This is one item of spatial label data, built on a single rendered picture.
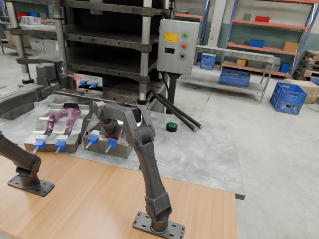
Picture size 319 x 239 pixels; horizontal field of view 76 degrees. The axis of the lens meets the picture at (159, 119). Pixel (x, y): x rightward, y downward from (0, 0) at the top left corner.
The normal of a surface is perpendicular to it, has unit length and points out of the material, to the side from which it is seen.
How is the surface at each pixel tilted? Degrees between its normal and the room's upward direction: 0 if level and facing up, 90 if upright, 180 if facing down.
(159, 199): 59
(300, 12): 90
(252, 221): 0
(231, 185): 0
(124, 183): 0
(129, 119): 47
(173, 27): 90
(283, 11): 90
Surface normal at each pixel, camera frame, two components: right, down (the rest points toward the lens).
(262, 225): 0.09, -0.87
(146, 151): 0.58, -0.08
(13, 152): 0.94, 0.25
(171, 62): -0.22, 0.45
